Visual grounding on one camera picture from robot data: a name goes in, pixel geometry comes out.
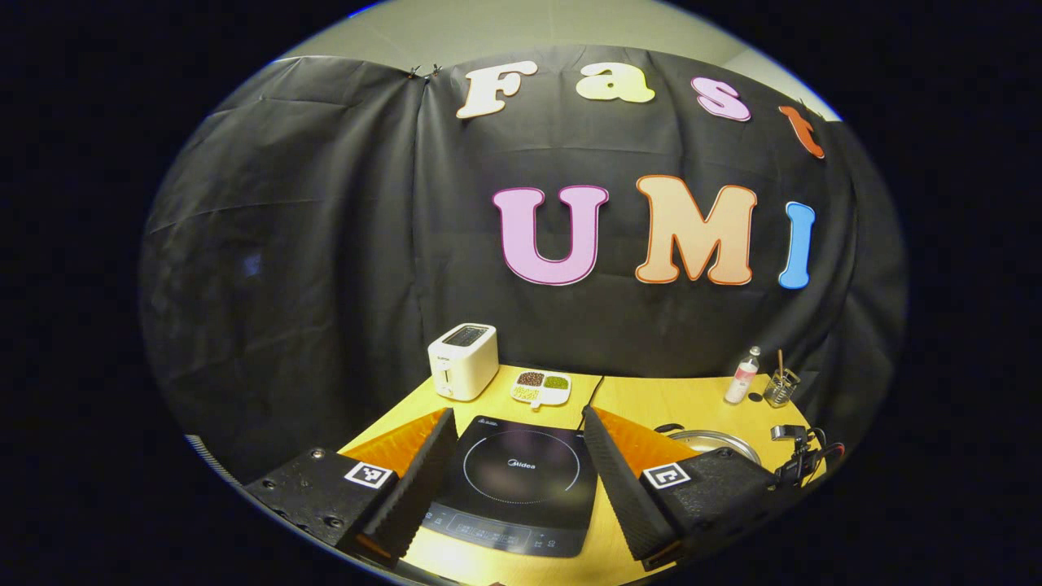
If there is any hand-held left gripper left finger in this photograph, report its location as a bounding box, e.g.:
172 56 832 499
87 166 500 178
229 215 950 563
243 407 459 569

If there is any steel pot with black handle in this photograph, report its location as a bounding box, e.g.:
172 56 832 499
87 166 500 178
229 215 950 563
654 422 764 466

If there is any white divided dish of beans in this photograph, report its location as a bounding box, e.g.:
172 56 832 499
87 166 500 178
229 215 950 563
510 370 572 409

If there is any black backdrop cloth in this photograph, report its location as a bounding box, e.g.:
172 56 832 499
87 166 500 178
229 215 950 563
138 45 908 481

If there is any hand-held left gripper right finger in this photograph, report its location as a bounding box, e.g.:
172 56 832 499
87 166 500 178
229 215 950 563
581 405 778 571

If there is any plastic bottle with pink label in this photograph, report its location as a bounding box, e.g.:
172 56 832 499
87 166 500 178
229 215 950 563
724 346 763 405

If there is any wire mesh utensil holder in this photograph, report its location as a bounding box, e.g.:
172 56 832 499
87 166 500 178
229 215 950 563
764 368 801 408

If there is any white toaster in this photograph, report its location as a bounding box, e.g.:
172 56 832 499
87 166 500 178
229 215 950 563
427 323 499 402

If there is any black induction cooktop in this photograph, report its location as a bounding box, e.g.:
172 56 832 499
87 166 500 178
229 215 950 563
419 415 599 559

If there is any black power cable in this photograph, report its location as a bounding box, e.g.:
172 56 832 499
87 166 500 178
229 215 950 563
576 374 605 431

